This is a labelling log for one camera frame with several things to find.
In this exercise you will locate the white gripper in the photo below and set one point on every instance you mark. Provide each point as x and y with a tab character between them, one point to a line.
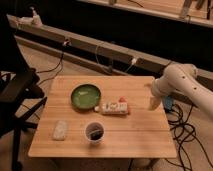
156	90

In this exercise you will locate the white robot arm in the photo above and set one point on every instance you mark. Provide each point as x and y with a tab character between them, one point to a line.
181	77

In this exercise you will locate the green ceramic bowl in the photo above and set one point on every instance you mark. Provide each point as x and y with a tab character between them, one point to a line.
85	97

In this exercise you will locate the blue power adapter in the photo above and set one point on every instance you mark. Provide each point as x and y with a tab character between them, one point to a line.
168	103

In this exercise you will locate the white plug on ledge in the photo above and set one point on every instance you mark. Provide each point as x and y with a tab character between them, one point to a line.
134	61

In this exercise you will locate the white red toy box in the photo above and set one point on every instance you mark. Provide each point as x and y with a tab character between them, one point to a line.
119	107

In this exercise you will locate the white paper cup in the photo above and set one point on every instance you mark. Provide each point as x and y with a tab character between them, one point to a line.
94	132

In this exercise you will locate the wooden table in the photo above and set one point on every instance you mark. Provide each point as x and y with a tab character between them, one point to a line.
141	134

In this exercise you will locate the black office chair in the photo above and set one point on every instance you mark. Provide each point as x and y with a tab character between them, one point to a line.
17	82

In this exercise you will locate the white spray bottle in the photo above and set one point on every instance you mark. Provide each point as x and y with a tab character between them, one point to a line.
35	19

